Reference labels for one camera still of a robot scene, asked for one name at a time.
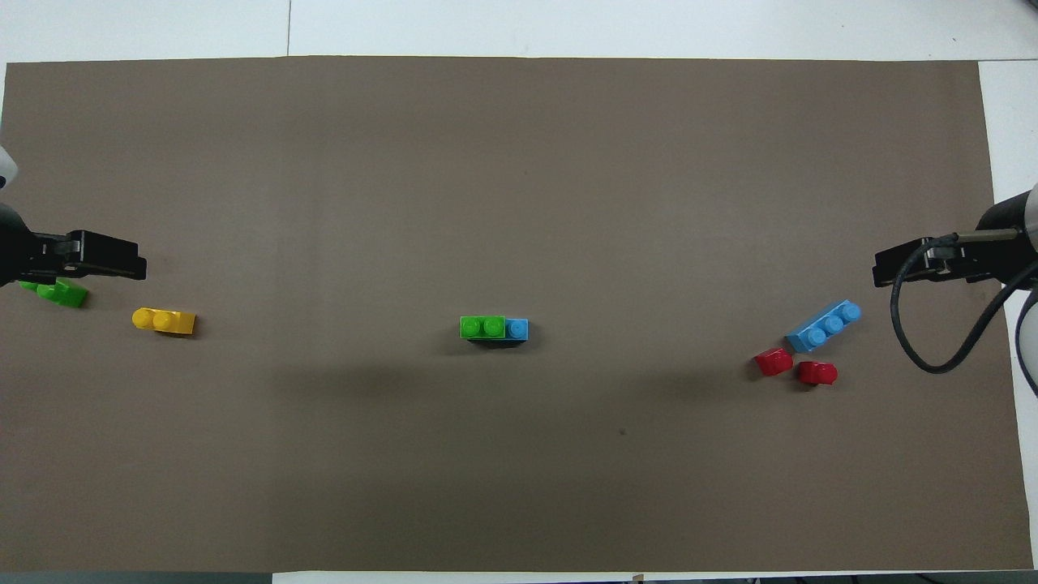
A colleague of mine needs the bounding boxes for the yellow two-stud toy block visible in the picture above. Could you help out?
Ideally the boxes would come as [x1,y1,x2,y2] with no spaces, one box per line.
[131,307,197,337]

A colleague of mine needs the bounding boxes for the brown table mat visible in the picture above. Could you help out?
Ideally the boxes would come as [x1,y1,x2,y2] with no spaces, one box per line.
[0,55,1036,573]

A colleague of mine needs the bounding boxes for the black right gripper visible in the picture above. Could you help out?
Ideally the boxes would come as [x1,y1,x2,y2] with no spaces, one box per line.
[873,233,987,289]

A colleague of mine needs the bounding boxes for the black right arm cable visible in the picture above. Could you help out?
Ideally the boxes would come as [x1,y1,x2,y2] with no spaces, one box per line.
[890,231,1038,375]

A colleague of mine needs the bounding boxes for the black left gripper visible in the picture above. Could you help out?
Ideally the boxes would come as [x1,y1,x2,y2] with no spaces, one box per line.
[16,230,148,283]

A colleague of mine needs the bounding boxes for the blue three-stud toy block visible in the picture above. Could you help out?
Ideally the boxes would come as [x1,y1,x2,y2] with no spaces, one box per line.
[785,300,863,354]
[469,318,530,347]

